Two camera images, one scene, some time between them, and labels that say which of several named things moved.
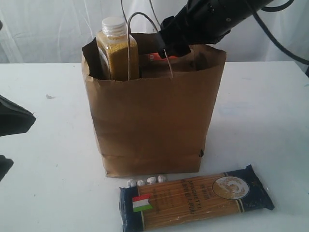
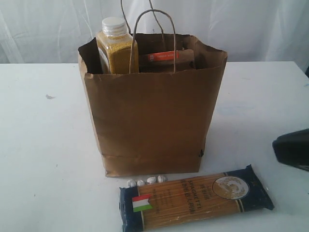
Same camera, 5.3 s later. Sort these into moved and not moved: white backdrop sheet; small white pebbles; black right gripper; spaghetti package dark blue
Moved: black right gripper
Not moved: spaghetti package dark blue; white backdrop sheet; small white pebbles
